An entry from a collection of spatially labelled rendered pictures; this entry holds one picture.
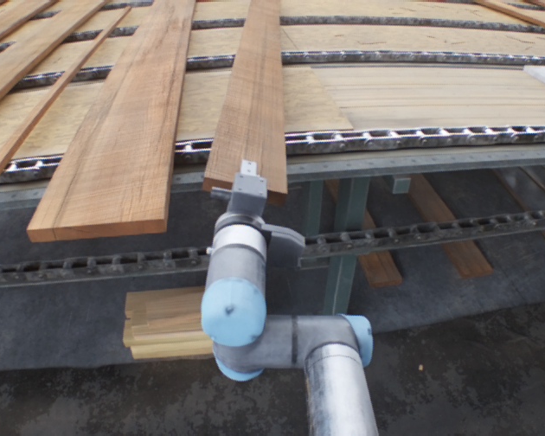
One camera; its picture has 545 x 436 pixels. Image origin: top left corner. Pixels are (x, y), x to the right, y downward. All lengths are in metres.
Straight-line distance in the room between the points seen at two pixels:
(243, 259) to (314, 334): 0.14
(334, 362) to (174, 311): 0.92
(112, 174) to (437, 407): 1.20
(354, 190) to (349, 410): 0.75
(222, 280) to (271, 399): 0.97
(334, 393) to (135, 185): 0.48
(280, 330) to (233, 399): 0.88
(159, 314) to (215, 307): 0.92
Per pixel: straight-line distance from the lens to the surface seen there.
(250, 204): 0.60
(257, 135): 0.86
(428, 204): 2.27
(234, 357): 0.59
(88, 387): 1.58
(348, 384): 0.51
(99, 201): 0.75
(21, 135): 1.11
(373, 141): 0.97
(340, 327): 0.59
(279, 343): 0.58
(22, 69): 1.65
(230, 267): 0.52
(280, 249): 0.61
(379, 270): 1.83
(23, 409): 1.63
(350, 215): 1.18
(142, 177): 0.79
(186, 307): 1.40
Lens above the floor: 1.28
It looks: 38 degrees down
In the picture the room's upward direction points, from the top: straight up
